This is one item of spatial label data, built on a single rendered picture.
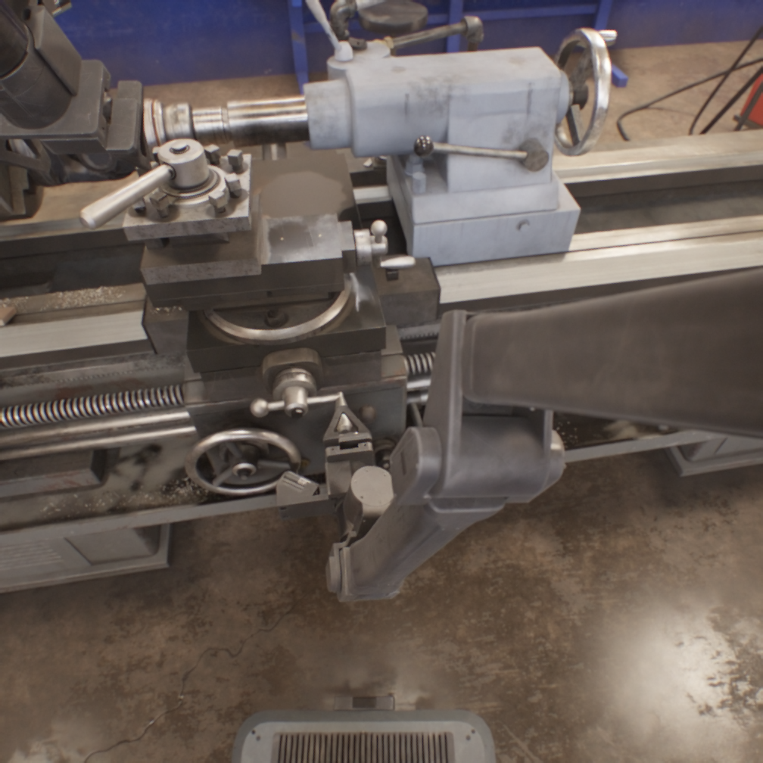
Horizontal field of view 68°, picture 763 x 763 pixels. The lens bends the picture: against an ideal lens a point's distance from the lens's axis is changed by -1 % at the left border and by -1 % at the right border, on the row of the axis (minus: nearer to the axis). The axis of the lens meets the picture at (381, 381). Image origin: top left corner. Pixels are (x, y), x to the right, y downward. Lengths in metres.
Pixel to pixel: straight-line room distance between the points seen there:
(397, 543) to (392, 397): 0.56
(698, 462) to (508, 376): 1.75
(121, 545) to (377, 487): 1.12
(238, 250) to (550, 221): 0.63
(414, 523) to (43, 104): 0.43
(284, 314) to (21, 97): 0.52
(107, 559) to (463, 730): 1.05
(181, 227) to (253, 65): 3.52
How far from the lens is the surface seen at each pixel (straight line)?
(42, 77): 0.52
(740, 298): 0.21
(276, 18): 4.23
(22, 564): 1.85
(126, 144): 0.54
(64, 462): 1.49
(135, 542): 1.71
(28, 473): 1.52
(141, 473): 1.48
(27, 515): 1.54
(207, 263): 0.86
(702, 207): 1.75
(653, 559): 1.86
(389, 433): 1.16
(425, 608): 1.66
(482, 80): 1.12
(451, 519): 0.45
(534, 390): 0.30
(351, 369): 0.98
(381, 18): 3.18
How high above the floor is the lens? 1.57
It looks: 50 degrees down
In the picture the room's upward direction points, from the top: 1 degrees counter-clockwise
